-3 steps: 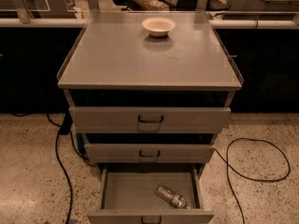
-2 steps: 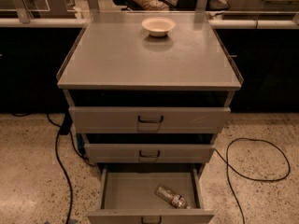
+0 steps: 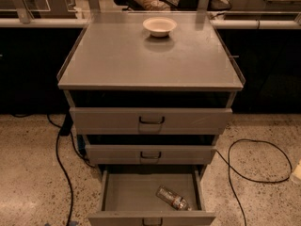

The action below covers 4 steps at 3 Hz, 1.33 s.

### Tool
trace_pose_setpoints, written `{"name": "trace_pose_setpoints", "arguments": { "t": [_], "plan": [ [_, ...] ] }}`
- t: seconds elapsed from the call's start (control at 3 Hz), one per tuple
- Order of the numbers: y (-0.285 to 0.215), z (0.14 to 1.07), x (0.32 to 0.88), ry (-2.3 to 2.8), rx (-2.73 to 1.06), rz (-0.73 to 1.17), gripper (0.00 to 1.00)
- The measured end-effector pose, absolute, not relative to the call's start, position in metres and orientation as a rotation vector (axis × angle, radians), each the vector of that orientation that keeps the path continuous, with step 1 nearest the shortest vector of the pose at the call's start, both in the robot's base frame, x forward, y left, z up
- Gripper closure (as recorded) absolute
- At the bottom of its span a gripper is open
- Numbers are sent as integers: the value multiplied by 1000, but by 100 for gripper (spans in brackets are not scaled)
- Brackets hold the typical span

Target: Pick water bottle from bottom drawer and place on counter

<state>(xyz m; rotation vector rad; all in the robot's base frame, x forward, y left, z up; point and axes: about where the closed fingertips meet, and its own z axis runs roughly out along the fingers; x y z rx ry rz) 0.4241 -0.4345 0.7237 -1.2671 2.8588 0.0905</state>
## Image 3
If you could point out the grey drawer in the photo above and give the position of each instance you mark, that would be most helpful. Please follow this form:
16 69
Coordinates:
128 197
150 154
149 121

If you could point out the grey drawer cabinet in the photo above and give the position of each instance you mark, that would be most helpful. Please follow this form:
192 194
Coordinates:
118 63

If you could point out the white paper bowl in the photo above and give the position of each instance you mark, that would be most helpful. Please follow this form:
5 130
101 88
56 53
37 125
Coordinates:
159 27

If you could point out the clear plastic water bottle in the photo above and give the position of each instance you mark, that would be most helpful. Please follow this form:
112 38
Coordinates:
173 199

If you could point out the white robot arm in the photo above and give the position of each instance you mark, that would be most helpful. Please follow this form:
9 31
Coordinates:
296 174

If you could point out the grey top drawer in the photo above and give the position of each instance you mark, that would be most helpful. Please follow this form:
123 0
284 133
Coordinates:
149 121

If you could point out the white horizontal rail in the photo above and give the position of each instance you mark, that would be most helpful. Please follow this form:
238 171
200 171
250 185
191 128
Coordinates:
219 24

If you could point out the grey bottom drawer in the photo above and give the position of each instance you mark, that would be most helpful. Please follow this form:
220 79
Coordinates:
128 197

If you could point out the grey middle drawer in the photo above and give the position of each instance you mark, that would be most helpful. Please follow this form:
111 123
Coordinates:
150 154

